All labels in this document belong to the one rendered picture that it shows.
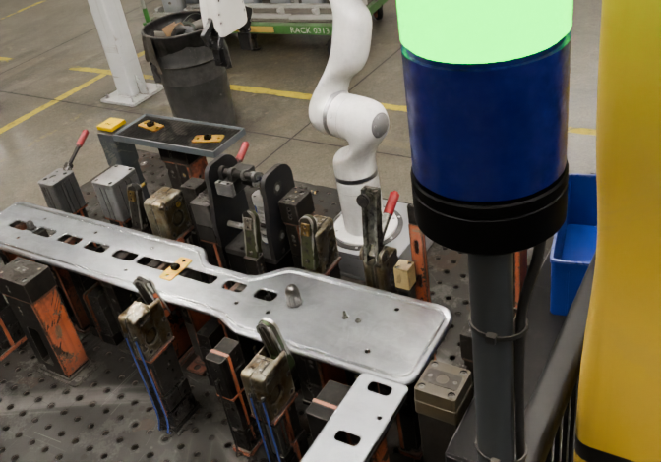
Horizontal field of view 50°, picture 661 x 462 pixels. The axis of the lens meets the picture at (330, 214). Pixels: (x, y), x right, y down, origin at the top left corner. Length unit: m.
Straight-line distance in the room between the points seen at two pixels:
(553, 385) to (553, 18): 0.36
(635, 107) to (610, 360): 0.19
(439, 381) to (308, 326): 0.34
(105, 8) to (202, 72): 1.18
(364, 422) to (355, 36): 0.96
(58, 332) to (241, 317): 0.58
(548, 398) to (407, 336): 0.87
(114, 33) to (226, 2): 3.90
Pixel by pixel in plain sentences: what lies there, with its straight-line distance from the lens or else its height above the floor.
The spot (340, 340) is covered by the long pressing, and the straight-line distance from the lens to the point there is 1.44.
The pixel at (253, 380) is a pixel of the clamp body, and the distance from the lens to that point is 1.35.
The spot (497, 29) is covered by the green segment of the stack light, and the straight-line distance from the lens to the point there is 0.27.
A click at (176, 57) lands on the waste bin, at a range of 4.39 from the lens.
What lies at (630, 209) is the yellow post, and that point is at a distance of 0.46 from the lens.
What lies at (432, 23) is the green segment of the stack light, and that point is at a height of 1.89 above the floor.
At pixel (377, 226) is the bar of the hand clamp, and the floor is 1.14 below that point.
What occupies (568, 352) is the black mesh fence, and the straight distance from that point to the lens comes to 0.61.
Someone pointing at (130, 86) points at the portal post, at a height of 0.11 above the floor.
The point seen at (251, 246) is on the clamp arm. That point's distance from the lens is 1.71.
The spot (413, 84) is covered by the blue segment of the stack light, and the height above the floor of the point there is 1.86.
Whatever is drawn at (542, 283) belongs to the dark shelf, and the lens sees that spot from 1.49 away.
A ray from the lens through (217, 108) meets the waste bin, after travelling 4.58.
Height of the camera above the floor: 1.98
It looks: 33 degrees down
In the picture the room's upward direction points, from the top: 10 degrees counter-clockwise
